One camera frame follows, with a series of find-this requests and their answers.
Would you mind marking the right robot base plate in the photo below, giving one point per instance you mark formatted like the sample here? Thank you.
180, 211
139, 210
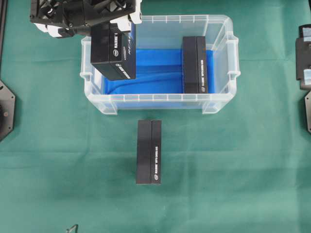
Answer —
307, 101

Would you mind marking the clear plastic storage case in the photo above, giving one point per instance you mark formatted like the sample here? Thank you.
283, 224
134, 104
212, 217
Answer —
164, 33

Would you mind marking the green table cloth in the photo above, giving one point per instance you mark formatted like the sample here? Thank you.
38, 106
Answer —
245, 169

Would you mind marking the black box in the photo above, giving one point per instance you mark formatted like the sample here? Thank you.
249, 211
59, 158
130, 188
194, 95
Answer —
113, 52
149, 152
194, 61

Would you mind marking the black frame post left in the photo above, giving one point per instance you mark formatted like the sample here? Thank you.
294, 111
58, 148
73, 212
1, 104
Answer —
3, 10

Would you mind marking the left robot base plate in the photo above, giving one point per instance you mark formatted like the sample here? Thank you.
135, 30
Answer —
7, 110

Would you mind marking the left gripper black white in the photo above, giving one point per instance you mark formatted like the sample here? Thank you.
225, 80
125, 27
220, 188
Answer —
66, 18

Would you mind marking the blue cloth liner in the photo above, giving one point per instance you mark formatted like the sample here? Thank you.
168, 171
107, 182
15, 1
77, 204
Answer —
158, 72

